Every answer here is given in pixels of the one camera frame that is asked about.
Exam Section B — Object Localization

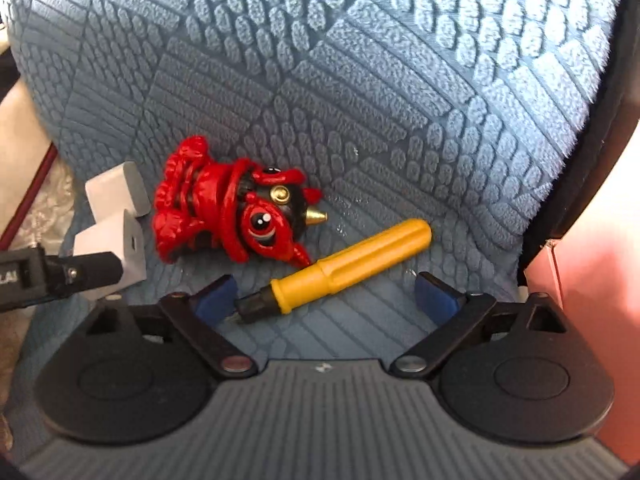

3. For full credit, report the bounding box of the red lion dance figurine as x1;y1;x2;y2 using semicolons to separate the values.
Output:
152;136;326;269

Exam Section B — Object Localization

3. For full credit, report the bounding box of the red white black blanket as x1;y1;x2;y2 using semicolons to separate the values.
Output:
0;79;76;411

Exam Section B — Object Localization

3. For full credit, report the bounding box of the white charger front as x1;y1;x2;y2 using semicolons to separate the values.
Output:
73;210;146;301

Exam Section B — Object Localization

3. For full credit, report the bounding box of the white charger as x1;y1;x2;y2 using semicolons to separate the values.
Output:
85;162;151;222
73;210;146;301

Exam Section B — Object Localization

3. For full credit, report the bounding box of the yellow handle screwdriver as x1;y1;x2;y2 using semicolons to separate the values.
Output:
235;219;432;323

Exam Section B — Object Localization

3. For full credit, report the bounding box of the blue textured chair cover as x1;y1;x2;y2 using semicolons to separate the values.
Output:
1;0;627;479

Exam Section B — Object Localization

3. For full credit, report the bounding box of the pink cardboard box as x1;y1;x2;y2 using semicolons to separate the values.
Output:
525;131;639;464

